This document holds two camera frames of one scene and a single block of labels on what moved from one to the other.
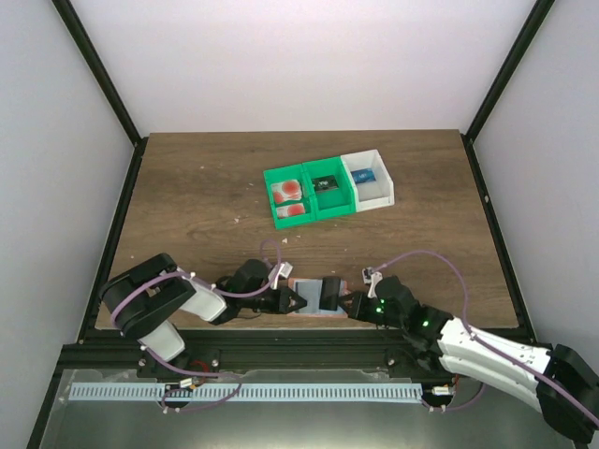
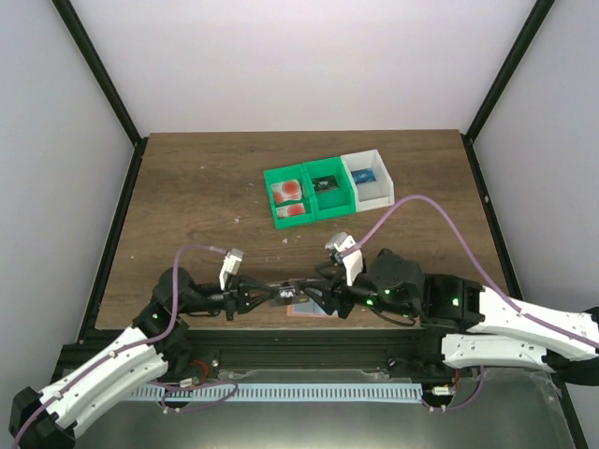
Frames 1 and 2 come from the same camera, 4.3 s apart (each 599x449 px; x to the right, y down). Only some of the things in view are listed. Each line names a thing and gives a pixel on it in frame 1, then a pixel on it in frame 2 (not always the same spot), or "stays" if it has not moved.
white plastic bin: (375, 194) stays
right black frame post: (534, 21) stays
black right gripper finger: (355, 301) → (330, 277)
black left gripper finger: (288, 303) → (249, 298)
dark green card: (325, 183) stays
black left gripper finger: (290, 299) → (248, 284)
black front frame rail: (375, 350) stays
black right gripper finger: (364, 311) → (330, 300)
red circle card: (290, 210) stays
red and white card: (284, 191) stays
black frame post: (81, 37) stays
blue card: (363, 176) stays
